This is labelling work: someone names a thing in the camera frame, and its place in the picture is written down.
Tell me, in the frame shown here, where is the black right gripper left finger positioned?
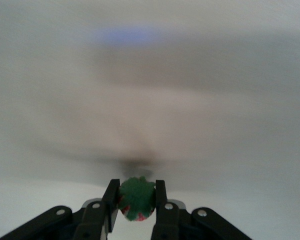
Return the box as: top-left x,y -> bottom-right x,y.
0,178 -> 121,240

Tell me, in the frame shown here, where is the table cover sheet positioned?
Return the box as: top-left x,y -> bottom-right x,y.
0,0 -> 300,193

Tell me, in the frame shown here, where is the red strawberry with green top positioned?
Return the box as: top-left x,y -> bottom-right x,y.
117,176 -> 156,223

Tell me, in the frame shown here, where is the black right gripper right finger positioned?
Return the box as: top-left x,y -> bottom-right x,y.
151,179 -> 252,240

